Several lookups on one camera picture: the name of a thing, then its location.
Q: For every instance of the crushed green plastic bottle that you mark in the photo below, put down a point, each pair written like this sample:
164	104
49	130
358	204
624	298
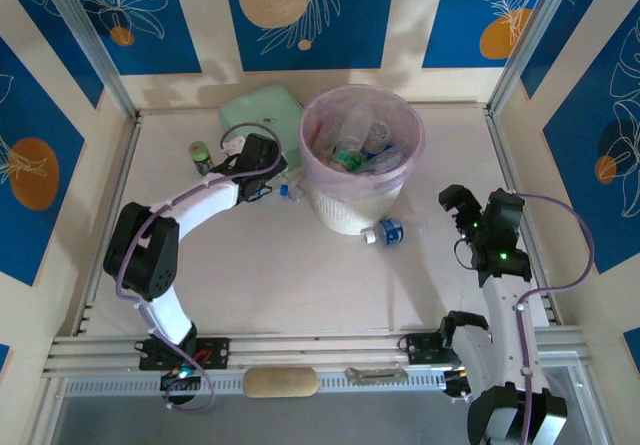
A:
358	166

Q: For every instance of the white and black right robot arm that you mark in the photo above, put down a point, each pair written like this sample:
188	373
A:
502	310

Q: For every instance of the blue label bottle white cap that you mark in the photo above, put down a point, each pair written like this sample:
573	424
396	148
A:
391	231

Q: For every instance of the aluminium table edge rail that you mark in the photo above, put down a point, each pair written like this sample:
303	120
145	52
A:
310	350

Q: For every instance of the small metal bracket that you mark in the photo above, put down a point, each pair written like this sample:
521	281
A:
375	375

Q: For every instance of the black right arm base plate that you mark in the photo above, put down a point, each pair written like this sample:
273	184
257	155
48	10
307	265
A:
420	347

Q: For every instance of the pale green square container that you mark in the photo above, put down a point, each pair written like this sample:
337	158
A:
260	110

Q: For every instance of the aluminium frame post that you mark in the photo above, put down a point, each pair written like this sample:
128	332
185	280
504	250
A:
530	35
85	30

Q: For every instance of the small clear plastic item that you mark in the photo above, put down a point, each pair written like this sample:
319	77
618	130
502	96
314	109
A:
297	185

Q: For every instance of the white bin with pink liner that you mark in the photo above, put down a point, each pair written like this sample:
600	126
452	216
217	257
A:
350	210

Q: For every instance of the dark jar with green lid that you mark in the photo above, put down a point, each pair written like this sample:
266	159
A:
200	155

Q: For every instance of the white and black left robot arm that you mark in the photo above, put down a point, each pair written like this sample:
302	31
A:
210	205

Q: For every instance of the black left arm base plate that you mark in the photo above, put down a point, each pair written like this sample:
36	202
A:
215	352

